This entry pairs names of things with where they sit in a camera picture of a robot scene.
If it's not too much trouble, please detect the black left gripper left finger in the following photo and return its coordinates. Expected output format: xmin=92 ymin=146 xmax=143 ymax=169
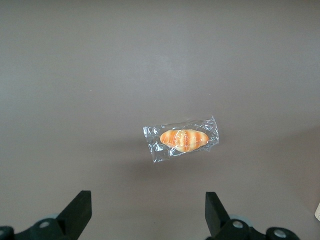
xmin=14 ymin=190 xmax=92 ymax=240

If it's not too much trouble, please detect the brown table cover mat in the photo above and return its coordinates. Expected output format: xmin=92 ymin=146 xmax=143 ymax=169
xmin=0 ymin=0 xmax=320 ymax=240

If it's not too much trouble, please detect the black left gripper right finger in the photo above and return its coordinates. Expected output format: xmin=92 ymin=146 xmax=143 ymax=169
xmin=204 ymin=191 xmax=300 ymax=240

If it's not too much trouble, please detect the bread roll in clear wrapper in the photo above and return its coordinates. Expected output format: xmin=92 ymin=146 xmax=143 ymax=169
xmin=142 ymin=115 xmax=220 ymax=164

